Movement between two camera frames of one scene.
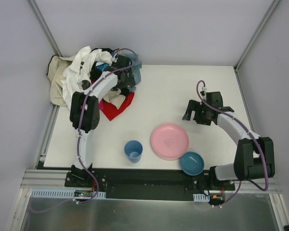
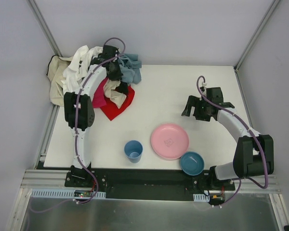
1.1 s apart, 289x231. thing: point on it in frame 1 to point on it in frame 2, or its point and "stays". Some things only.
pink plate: (169, 141) stays
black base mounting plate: (147, 184) stays
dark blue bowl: (192, 163) stays
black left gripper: (126, 75) to (114, 72)
